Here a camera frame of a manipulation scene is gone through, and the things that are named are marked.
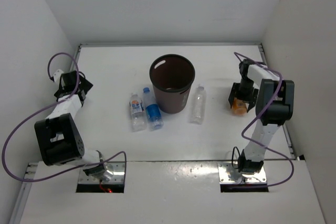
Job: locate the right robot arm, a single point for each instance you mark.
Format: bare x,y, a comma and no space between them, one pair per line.
272,97

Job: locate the brown plastic waste bin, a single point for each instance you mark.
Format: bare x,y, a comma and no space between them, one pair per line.
172,76

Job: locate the clear plastic bottle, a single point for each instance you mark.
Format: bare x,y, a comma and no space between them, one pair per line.
198,106

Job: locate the orange juice bottle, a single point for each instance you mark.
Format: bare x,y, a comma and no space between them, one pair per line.
239,107

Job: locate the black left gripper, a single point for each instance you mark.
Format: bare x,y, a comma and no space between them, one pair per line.
85,85

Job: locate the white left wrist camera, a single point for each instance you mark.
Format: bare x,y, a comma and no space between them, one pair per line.
57,75

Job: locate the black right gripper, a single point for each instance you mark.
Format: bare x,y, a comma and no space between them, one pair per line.
235,93

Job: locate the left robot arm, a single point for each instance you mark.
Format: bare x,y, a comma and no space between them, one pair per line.
57,135

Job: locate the orange label clear bottle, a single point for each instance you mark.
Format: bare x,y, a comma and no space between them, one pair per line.
137,113

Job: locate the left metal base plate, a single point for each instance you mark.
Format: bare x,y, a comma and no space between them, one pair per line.
110,173

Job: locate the metal table edge rail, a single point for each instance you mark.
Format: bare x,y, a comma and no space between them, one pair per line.
140,44

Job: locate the blue label water bottle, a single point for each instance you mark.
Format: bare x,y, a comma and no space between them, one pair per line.
152,110

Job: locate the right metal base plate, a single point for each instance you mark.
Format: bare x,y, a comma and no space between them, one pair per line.
228,175

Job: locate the metal base plate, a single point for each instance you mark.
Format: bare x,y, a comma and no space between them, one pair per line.
228,175
110,173

